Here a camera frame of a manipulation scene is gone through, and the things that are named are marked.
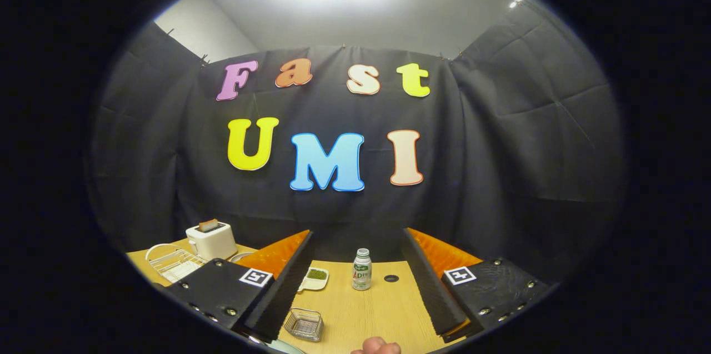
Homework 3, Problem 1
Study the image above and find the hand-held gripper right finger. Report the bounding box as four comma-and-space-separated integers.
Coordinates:
402, 227, 556, 343

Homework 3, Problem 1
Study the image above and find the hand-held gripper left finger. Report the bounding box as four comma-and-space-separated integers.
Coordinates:
161, 230, 314, 343

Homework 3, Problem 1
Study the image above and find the metal wire basket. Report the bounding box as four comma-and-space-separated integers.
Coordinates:
283, 307, 324, 342

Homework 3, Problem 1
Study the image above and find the pale green plate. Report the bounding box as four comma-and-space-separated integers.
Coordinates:
267, 339, 306, 354

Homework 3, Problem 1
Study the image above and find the metal wire dish rack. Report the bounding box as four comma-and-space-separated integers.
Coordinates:
146, 243, 209, 284

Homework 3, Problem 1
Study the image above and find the white divided tray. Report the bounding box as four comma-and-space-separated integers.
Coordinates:
297, 267, 329, 293

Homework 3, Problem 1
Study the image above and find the white green drink bottle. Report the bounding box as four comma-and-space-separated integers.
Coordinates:
352, 248, 372, 291

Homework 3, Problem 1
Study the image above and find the white toaster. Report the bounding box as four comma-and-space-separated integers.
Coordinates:
186, 221, 238, 261

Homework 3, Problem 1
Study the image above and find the white drip tray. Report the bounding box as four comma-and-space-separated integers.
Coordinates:
161, 260, 203, 282

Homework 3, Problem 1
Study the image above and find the black backdrop cloth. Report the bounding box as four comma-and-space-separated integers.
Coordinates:
89, 0, 625, 282

